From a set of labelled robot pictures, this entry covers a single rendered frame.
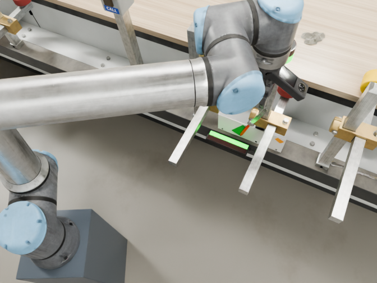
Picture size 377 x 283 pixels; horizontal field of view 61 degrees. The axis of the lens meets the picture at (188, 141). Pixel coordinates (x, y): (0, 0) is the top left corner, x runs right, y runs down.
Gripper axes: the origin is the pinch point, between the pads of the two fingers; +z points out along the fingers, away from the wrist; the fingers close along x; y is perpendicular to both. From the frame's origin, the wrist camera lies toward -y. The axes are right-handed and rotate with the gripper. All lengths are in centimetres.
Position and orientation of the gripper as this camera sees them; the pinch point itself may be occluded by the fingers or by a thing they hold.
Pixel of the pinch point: (263, 107)
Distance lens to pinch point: 96.0
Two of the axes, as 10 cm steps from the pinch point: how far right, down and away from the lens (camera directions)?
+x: -4.5, 8.0, -4.0
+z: 0.6, 4.7, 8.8
